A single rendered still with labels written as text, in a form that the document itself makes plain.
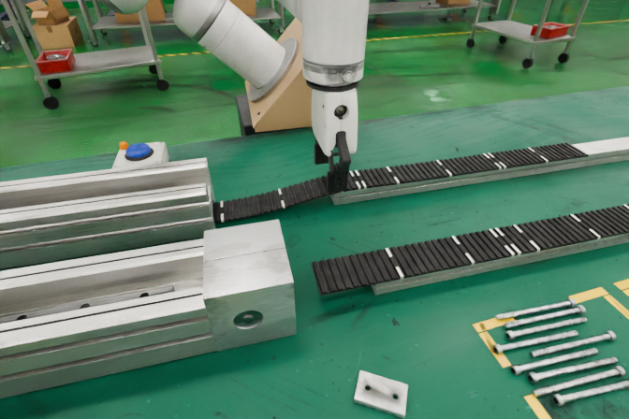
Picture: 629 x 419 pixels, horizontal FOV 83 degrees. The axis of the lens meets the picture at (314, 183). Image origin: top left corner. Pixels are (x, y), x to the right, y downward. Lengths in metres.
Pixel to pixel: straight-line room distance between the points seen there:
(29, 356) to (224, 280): 0.19
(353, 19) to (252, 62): 0.45
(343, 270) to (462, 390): 0.18
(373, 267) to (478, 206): 0.27
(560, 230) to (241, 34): 0.71
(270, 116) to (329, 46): 0.40
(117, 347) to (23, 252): 0.25
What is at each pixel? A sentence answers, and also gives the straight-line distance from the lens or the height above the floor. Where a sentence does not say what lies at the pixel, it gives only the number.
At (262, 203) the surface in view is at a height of 0.79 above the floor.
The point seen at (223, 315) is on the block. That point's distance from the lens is 0.40.
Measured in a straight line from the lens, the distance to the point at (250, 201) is 0.61.
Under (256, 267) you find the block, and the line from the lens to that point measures 0.39.
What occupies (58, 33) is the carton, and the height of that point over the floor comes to 0.17.
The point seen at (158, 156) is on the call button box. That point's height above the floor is 0.84.
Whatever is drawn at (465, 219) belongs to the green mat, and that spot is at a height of 0.78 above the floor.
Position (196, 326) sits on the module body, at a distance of 0.41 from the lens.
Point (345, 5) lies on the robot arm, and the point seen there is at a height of 1.10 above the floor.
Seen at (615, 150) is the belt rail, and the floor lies 0.81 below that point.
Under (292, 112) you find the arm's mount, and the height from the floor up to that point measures 0.82.
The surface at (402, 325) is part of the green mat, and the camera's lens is 0.47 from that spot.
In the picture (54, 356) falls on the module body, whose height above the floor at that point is 0.83.
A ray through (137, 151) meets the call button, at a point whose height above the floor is 0.85.
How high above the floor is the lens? 1.17
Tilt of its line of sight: 36 degrees down
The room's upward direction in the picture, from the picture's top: straight up
